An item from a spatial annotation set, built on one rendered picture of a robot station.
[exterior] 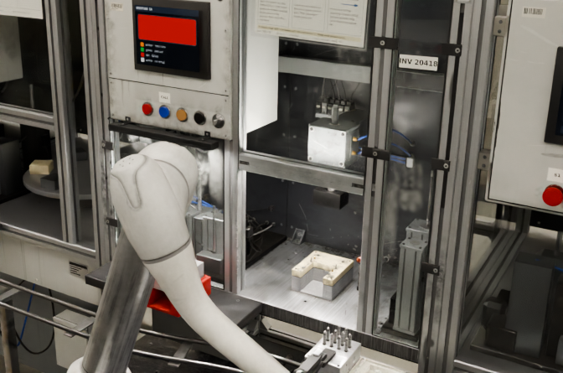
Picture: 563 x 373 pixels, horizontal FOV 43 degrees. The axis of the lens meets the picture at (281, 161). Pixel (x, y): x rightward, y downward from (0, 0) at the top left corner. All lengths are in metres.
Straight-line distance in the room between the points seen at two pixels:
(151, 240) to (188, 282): 0.12
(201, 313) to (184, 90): 0.78
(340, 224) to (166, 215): 1.13
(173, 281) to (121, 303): 0.25
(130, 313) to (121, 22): 0.86
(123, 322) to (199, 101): 0.66
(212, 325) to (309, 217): 1.07
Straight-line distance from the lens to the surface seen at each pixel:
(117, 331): 1.61
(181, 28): 1.92
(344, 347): 1.83
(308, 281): 2.15
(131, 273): 1.53
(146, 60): 2.01
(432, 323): 1.86
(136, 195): 1.29
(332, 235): 2.38
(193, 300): 1.38
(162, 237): 1.30
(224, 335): 1.39
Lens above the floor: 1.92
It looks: 18 degrees down
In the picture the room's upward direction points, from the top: 1 degrees clockwise
